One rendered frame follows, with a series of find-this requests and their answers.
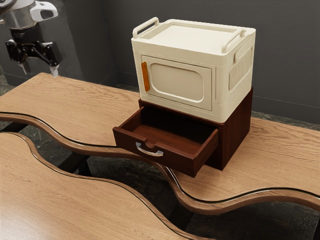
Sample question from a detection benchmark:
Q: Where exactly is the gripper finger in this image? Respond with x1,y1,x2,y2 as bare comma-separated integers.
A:
31,41,63,78
5,39,32,75

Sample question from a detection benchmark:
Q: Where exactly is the cream box with lid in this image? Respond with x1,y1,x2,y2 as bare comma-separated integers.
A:
131,16,257,123

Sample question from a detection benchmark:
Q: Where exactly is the dark brown wooden cabinet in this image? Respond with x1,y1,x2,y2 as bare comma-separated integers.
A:
138,86,254,172

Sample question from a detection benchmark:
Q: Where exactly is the dark brown wooden drawer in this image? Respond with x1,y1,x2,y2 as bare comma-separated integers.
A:
112,105,220,179

